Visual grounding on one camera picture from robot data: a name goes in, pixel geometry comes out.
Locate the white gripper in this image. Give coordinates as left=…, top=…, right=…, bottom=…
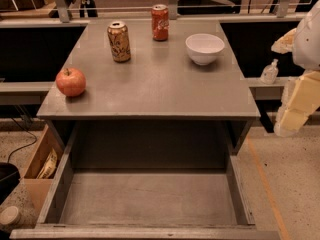
left=271, top=1, right=320, bottom=137

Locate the white bowl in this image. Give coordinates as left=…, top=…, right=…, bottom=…
left=185, top=33, right=225, bottom=66

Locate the red apple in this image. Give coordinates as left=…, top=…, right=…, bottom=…
left=55, top=68, right=86, bottom=97

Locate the clear sanitizer bottle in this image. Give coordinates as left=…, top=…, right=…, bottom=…
left=260, top=59, right=278, bottom=85

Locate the orange soda can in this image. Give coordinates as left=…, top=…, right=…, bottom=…
left=151, top=4, right=169, bottom=41

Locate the open grey drawer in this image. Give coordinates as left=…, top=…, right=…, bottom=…
left=11, top=120, right=280, bottom=240

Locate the gold soda can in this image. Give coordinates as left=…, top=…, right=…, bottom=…
left=107, top=21, right=131, bottom=63

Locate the snack bag in box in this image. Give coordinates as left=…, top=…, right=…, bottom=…
left=37, top=149, right=58, bottom=179

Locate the wooden box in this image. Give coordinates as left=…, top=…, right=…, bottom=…
left=22, top=126, right=63, bottom=215

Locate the black round object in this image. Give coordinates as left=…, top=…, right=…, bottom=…
left=0, top=162, right=20, bottom=204

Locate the white lidded jar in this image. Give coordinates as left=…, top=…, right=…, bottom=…
left=0, top=206, right=22, bottom=232

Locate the black cable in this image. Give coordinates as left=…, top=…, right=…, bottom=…
left=6, top=105, right=39, bottom=164

